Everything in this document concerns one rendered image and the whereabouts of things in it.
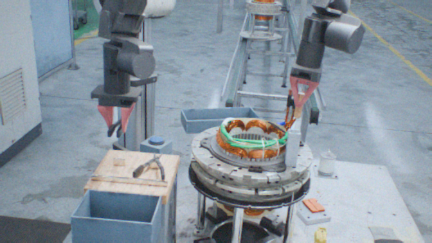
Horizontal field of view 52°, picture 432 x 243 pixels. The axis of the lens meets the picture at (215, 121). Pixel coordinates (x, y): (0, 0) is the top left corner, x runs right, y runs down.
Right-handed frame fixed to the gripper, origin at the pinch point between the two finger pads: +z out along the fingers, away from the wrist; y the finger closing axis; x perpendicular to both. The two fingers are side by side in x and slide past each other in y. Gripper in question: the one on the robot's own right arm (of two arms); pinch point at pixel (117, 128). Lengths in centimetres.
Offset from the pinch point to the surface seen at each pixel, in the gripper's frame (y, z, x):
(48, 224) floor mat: -73, 118, 115
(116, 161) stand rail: -1.4, 10.9, 3.9
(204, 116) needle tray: 17, 14, 48
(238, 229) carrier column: 30.3, 24.9, 0.4
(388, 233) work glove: 78, 39, 25
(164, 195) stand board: 12.6, 12.0, -7.7
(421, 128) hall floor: 214, 115, 317
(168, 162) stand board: 10.9, 11.9, 7.5
